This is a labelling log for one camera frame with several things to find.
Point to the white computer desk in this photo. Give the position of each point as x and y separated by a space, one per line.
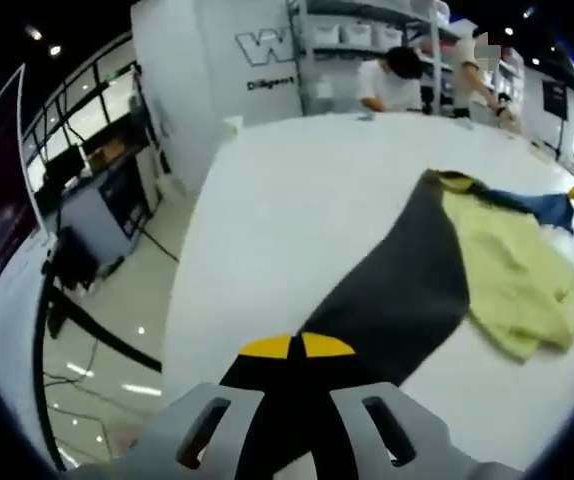
117 350

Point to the white storage shelf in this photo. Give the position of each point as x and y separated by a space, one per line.
509 72

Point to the black monitor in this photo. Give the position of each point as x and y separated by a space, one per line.
64 166

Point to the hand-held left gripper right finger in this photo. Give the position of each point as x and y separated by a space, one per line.
337 400

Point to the dark grey blue garment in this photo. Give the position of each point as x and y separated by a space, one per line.
397 280

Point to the yellow cloth template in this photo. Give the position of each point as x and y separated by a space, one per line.
512 280

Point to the black sign board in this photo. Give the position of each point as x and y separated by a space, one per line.
554 97

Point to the dark cabinet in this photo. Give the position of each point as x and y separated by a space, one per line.
117 205

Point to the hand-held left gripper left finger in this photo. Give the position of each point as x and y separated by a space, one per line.
247 395

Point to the small grey table object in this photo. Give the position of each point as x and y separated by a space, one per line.
365 116

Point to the grey metal shelf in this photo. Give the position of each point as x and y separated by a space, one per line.
303 60

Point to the cardboard box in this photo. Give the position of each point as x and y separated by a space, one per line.
106 152

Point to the white storage bin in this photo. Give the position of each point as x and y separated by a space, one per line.
358 35
389 37
326 34

